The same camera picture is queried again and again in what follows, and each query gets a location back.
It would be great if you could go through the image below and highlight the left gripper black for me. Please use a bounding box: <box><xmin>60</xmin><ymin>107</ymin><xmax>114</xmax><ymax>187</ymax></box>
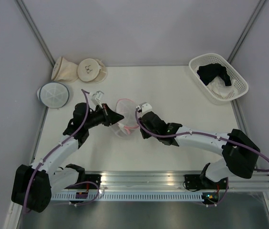
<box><xmin>84</xmin><ymin>104</ymin><xmax>124</xmax><ymax>129</ymax></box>

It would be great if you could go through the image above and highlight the pink-trimmed mesh laundry bag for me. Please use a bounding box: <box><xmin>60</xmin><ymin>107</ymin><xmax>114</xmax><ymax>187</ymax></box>
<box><xmin>111</xmin><ymin>98</ymin><xmax>139</xmax><ymax>138</ymax></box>

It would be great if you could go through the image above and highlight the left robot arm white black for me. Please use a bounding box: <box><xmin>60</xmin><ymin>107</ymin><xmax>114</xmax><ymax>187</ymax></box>
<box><xmin>11</xmin><ymin>103</ymin><xmax>124</xmax><ymax>213</ymax></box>

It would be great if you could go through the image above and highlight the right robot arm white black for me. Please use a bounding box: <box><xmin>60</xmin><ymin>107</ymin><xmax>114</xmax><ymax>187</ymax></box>
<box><xmin>137</xmin><ymin>112</ymin><xmax>260</xmax><ymax>188</ymax></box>

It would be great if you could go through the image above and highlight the beige laundry bag bra logo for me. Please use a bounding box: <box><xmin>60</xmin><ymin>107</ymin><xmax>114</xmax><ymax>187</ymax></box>
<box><xmin>77</xmin><ymin>58</ymin><xmax>108</xmax><ymax>83</ymax></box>

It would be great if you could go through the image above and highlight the grey-trimmed mesh laundry bag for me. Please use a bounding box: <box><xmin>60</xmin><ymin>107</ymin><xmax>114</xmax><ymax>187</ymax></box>
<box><xmin>37</xmin><ymin>82</ymin><xmax>73</xmax><ymax>109</ymax></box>

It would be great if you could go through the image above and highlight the beige laundry bag left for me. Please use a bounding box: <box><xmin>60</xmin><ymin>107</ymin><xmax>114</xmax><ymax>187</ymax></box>
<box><xmin>51</xmin><ymin>56</ymin><xmax>78</xmax><ymax>83</ymax></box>

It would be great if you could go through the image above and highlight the black garment in basket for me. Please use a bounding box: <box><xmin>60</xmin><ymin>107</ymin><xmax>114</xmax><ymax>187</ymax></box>
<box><xmin>197</xmin><ymin>63</ymin><xmax>232</xmax><ymax>86</ymax></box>

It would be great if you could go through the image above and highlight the white garment in basket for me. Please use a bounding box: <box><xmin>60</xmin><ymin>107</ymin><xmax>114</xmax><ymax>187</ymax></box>
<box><xmin>207</xmin><ymin>76</ymin><xmax>239</xmax><ymax>99</ymax></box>

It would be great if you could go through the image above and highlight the white perforated plastic basket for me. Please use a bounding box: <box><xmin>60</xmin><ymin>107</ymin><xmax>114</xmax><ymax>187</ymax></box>
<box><xmin>189</xmin><ymin>53</ymin><xmax>248</xmax><ymax>105</ymax></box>

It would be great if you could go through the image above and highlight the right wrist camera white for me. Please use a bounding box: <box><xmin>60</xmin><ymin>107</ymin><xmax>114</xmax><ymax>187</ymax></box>
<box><xmin>136</xmin><ymin>102</ymin><xmax>152</xmax><ymax>115</ymax></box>

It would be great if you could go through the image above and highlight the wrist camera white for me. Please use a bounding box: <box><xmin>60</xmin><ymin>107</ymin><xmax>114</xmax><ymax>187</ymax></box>
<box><xmin>136</xmin><ymin>102</ymin><xmax>152</xmax><ymax>115</ymax></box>
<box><xmin>91</xmin><ymin>91</ymin><xmax>104</xmax><ymax>107</ymax></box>

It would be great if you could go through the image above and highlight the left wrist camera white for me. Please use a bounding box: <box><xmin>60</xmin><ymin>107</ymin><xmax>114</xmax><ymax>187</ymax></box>
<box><xmin>91</xmin><ymin>91</ymin><xmax>104</xmax><ymax>107</ymax></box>

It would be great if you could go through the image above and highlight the aluminium mounting rail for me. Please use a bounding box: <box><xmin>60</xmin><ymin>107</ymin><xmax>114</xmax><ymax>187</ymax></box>
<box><xmin>86</xmin><ymin>171</ymin><xmax>269</xmax><ymax>192</ymax></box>

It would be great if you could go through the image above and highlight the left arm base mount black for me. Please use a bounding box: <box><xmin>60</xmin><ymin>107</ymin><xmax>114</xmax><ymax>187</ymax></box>
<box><xmin>74</xmin><ymin>174</ymin><xmax>102</xmax><ymax>191</ymax></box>

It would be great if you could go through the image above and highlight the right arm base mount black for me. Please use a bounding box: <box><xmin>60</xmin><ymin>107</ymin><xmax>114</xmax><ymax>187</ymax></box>
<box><xmin>183</xmin><ymin>174</ymin><xmax>228</xmax><ymax>192</ymax></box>

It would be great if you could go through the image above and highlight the white slotted cable duct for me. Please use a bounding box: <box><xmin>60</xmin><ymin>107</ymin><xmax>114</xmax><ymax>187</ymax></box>
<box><xmin>51</xmin><ymin>191</ymin><xmax>204</xmax><ymax>202</ymax></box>

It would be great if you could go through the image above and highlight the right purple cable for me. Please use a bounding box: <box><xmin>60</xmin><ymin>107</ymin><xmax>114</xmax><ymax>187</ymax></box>
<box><xmin>134</xmin><ymin>108</ymin><xmax>269</xmax><ymax>208</ymax></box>

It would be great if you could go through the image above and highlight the left aluminium frame post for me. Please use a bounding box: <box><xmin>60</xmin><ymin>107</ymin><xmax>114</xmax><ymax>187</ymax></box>
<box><xmin>14</xmin><ymin>0</ymin><xmax>55</xmax><ymax>67</ymax></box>

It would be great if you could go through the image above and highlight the aluminium frame post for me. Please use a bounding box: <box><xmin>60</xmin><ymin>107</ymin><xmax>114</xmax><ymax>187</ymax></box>
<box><xmin>227</xmin><ymin>0</ymin><xmax>268</xmax><ymax>63</ymax></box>
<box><xmin>14</xmin><ymin>0</ymin><xmax>55</xmax><ymax>67</ymax></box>

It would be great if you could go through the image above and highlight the right aluminium frame post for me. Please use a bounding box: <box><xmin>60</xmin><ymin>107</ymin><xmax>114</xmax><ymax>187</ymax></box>
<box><xmin>227</xmin><ymin>0</ymin><xmax>268</xmax><ymax>63</ymax></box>

